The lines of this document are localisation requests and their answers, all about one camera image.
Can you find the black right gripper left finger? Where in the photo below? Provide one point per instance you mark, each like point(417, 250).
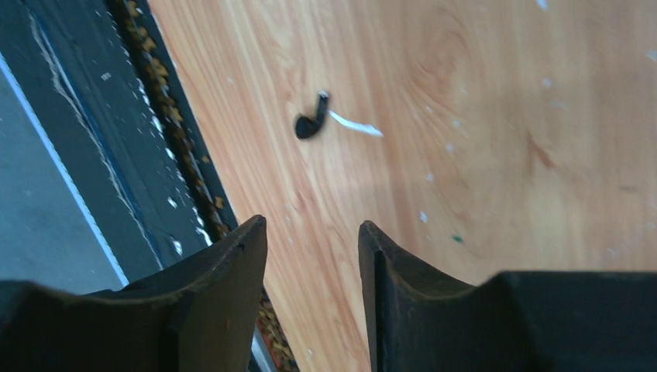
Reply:
point(196, 315)

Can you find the white paper scrap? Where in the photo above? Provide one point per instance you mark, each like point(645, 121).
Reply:
point(368, 129)

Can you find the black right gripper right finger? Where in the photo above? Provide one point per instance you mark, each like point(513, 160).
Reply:
point(421, 319)

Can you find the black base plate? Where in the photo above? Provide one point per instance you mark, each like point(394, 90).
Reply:
point(104, 179)

